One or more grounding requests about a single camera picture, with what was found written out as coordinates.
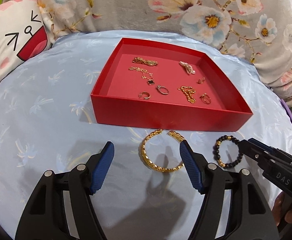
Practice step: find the red open box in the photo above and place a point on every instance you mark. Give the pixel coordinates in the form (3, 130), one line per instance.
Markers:
(206, 101)

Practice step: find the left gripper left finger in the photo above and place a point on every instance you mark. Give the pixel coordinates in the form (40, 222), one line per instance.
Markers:
(44, 216)

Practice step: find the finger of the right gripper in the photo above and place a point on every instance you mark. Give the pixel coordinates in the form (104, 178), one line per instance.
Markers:
(258, 147)
(265, 156)

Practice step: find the gold ear cuff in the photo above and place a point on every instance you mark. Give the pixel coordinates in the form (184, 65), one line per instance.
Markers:
(144, 95)

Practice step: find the grey floral blanket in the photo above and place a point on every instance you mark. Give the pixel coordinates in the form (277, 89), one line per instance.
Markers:
(259, 31)

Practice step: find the purple object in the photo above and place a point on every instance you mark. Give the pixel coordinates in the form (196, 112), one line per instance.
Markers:
(287, 109)

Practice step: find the gold watch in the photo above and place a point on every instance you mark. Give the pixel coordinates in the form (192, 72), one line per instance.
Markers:
(139, 60)

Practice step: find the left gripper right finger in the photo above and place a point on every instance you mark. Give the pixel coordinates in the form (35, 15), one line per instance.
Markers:
(249, 217)

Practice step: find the cat face pillow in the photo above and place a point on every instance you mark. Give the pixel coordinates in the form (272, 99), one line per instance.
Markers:
(22, 34)

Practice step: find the gold braided cuff bangle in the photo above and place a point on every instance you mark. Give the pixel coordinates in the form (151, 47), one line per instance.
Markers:
(157, 156)

